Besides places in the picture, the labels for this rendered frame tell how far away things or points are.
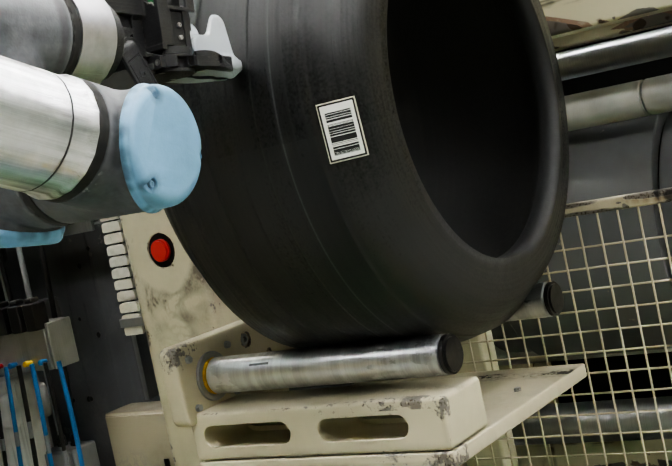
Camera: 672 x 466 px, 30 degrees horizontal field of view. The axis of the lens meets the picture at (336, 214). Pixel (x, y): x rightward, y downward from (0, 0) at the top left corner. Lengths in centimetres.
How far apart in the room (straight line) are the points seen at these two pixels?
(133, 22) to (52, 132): 34
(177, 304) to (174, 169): 76
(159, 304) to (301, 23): 55
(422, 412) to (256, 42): 43
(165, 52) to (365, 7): 23
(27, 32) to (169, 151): 19
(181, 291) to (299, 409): 28
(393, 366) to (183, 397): 28
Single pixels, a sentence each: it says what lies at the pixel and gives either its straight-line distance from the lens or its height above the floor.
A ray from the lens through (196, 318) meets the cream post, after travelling 164.
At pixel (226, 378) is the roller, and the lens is 153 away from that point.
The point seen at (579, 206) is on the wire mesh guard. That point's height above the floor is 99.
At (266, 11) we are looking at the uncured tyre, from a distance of 128.
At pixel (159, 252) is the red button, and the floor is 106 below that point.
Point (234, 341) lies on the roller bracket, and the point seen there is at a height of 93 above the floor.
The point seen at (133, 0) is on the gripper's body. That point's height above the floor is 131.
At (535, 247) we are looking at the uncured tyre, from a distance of 152.
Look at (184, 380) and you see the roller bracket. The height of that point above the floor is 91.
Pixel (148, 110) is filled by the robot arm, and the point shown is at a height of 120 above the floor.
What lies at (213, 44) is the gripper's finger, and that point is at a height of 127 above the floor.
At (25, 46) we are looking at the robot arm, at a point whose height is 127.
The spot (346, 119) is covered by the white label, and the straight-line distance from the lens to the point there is 123.
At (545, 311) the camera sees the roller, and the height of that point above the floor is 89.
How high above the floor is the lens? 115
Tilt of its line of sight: 3 degrees down
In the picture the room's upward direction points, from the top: 12 degrees counter-clockwise
